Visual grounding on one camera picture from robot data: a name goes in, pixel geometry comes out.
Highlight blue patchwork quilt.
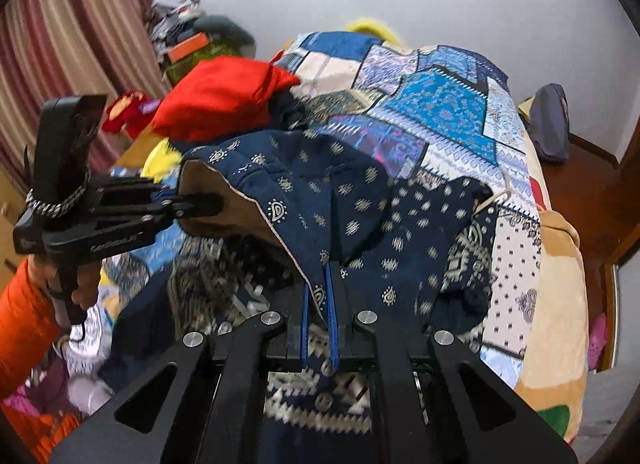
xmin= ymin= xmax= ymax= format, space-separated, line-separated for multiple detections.
xmin=100 ymin=32 xmax=543 ymax=390

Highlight yellow garment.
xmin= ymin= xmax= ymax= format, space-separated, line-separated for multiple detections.
xmin=142 ymin=139 xmax=183 ymax=180

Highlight navy patterned hooded jacket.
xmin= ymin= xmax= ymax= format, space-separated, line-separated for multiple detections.
xmin=115 ymin=130 xmax=506 ymax=464

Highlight striped red beige curtain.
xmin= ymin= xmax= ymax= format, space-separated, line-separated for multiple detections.
xmin=0 ymin=0 xmax=171 ymax=195

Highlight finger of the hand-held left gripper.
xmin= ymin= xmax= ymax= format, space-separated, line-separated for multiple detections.
xmin=145 ymin=183 xmax=183 ymax=205
xmin=150 ymin=193 xmax=224 ymax=220

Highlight red plush toy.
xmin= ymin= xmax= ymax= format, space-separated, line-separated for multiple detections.
xmin=102 ymin=90 xmax=161 ymax=137

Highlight grey backpack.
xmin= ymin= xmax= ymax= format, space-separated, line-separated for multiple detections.
xmin=528 ymin=83 xmax=571 ymax=163

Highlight green patterned cloth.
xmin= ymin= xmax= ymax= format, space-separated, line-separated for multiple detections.
xmin=165 ymin=42 xmax=236 ymax=88

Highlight red folded garment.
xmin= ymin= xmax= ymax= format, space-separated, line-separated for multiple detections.
xmin=150 ymin=57 xmax=301 ymax=145

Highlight person's left hand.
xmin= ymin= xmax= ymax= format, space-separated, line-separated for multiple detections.
xmin=30 ymin=251 xmax=101 ymax=310

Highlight pink slipper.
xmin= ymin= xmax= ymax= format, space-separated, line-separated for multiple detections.
xmin=587 ymin=314 xmax=608 ymax=370

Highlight brown cardboard box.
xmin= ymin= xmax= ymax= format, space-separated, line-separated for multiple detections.
xmin=114 ymin=131 xmax=161 ymax=170

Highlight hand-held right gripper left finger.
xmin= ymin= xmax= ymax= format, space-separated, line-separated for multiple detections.
xmin=47 ymin=284 xmax=313 ymax=464

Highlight orange box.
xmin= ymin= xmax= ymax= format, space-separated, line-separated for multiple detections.
xmin=167 ymin=33 xmax=210 ymax=64

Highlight yellow curved foam tube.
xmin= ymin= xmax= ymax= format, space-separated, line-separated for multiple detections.
xmin=345 ymin=18 xmax=401 ymax=45

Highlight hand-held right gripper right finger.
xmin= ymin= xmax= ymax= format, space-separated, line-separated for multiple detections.
xmin=322 ymin=261 xmax=578 ymax=464

